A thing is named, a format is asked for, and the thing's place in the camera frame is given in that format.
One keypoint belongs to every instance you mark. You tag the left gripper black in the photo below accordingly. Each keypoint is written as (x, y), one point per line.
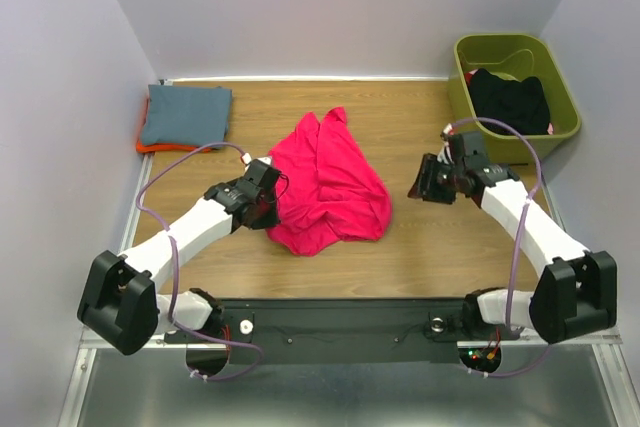
(269, 222)

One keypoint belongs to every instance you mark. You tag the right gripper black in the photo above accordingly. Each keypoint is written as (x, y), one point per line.
(423, 187)

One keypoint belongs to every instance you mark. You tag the pink red t shirt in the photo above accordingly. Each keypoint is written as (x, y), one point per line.
(329, 192)

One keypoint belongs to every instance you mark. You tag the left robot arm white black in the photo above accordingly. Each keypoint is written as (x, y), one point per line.
(120, 301)

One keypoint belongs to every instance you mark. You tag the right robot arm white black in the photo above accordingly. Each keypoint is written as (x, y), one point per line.
(576, 291)

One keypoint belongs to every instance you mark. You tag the black t shirt in bin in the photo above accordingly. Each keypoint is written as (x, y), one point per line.
(520, 104)

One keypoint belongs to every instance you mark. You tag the folded blue grey t shirt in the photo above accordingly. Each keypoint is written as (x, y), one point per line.
(219, 98)

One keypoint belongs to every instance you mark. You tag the folded orange t shirt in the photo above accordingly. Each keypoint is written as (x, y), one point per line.
(175, 129)

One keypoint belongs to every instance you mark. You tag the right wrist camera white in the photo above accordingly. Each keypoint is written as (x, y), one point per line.
(444, 156)

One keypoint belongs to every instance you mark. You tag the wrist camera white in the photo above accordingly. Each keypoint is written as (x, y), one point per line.
(444, 156)
(247, 159)

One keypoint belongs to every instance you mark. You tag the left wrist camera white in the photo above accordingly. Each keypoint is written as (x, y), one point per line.
(247, 159)

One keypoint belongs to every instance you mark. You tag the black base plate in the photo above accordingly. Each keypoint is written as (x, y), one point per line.
(343, 331)

